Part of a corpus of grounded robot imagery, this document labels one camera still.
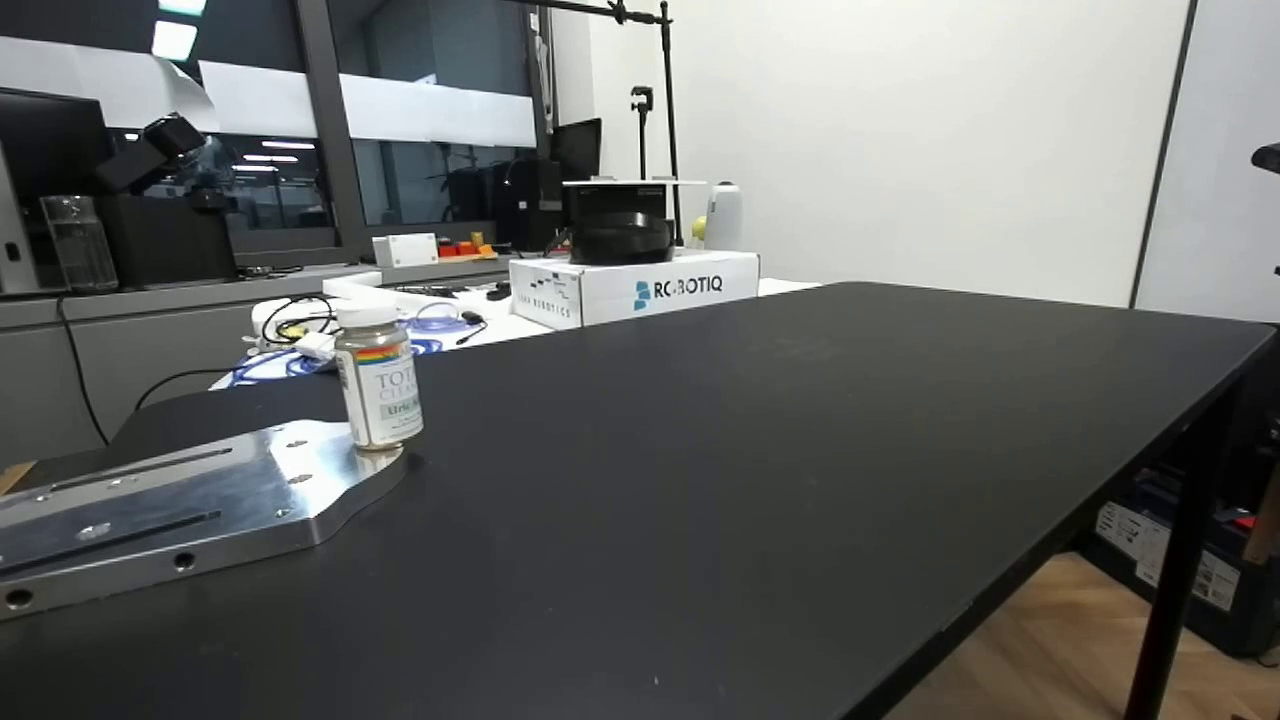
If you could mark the silver metal mounting plate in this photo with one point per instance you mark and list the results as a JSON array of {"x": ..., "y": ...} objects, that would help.
[{"x": 160, "y": 505}]

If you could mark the black webcam on thin stand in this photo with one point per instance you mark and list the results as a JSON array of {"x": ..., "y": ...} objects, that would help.
[{"x": 642, "y": 103}]

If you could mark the white adapter plug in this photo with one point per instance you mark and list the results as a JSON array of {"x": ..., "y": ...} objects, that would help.
[{"x": 319, "y": 347}]

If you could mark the black camera device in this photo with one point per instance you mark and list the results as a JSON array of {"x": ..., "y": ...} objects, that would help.
[{"x": 145, "y": 155}]

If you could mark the black equipment cabinet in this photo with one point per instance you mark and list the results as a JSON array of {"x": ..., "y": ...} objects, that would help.
[{"x": 174, "y": 240}]

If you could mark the black computer monitor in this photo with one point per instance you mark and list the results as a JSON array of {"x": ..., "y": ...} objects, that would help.
[{"x": 576, "y": 145}]

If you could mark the black cylindrical device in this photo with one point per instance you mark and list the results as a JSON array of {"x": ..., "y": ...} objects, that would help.
[{"x": 617, "y": 223}]

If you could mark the small white box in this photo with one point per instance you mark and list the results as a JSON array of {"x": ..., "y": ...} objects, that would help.
[{"x": 407, "y": 251}]

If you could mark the black desktop computer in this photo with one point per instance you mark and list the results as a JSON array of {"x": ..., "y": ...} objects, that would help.
[{"x": 527, "y": 200}]

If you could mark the grey computer case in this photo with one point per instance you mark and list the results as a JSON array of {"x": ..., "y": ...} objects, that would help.
[{"x": 76, "y": 240}]

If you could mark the blue storage box with labels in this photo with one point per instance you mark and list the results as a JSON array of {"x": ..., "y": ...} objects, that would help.
[{"x": 1201, "y": 567}]

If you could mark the small white plastic container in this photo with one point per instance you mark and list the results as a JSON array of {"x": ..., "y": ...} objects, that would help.
[{"x": 725, "y": 216}]

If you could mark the dark window frame post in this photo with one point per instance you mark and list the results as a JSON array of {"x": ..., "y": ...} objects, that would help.
[{"x": 333, "y": 123}]

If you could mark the red small parts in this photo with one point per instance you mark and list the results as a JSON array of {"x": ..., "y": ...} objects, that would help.
[{"x": 467, "y": 247}]

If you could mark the black knob-shaped object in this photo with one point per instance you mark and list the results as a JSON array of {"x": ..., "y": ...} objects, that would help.
[{"x": 1265, "y": 158}]

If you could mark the black stand pole with crossbar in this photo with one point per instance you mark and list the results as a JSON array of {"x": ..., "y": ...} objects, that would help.
[{"x": 668, "y": 107}]

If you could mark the white Robotiq cardboard box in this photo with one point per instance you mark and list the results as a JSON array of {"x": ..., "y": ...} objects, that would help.
[{"x": 624, "y": 288}]

